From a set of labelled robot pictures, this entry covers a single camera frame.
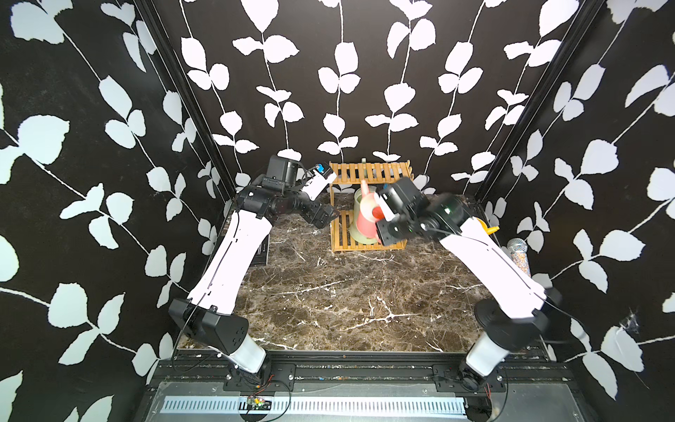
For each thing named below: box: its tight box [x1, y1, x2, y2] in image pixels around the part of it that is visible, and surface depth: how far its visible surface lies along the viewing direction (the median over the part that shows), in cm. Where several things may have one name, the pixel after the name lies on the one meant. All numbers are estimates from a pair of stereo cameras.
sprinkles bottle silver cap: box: [507, 238, 532, 278], surface depth 76 cm
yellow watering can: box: [476, 218, 501, 235], surface depth 100 cm
